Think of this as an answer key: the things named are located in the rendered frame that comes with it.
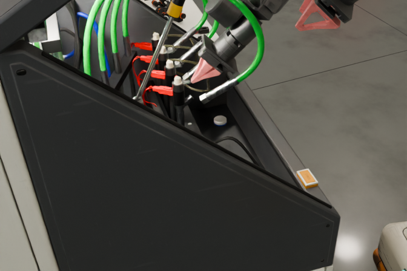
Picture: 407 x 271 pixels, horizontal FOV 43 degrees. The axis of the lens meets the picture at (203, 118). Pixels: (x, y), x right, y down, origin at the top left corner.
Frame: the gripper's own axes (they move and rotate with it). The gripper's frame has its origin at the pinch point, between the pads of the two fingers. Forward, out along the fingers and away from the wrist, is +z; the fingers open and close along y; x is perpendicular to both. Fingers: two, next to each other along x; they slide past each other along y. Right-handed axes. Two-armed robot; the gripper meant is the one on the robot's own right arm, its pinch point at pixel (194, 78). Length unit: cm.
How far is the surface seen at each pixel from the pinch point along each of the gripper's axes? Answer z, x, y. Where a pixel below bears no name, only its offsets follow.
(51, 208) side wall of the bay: 16.3, 41.6, 19.1
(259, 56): -17.6, 11.4, -1.7
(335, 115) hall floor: 24, -138, -138
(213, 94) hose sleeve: -4.3, 10.1, -1.3
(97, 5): -3.2, 6.8, 28.8
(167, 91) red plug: 6.6, 0.3, 2.6
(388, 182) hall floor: 16, -80, -147
